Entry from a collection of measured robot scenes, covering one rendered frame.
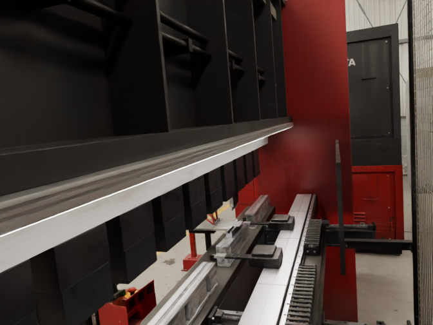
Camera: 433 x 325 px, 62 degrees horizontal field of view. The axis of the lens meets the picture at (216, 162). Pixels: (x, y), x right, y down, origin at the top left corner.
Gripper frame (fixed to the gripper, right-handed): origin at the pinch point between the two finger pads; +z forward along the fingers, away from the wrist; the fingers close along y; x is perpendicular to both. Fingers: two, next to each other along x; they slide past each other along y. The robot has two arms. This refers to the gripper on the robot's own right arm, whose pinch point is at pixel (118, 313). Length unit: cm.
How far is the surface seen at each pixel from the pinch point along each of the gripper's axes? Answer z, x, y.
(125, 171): -49, -76, 93
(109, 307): -5.2, -4.8, 1.7
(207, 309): 0, -7, 50
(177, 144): -52, -54, 89
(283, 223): -11, 51, 67
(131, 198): -45, -46, 67
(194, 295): -7, -12, 50
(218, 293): 0.0, 4.4, 49.0
